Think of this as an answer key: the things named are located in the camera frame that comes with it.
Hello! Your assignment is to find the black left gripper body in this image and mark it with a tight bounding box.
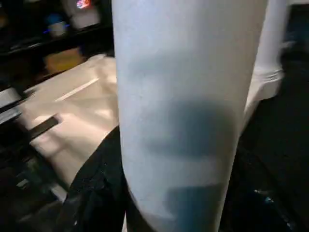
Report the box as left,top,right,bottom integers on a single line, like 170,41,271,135
0,87,68,213

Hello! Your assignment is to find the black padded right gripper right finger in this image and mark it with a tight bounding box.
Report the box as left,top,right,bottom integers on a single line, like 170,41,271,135
217,145,309,232

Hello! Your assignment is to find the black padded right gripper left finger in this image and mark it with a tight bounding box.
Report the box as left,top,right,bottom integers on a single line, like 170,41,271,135
48,126,130,232

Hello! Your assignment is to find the white plastic table top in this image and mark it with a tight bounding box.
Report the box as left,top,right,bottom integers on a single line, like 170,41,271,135
17,53,271,189

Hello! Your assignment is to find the white plastic table leg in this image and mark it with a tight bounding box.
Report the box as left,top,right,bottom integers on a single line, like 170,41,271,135
111,0,269,232
247,0,291,103

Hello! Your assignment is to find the black work mat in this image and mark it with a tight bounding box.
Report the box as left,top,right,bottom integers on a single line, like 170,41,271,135
0,19,309,232

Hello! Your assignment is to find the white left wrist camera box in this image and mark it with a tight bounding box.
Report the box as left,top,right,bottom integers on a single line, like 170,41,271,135
0,87,25,124

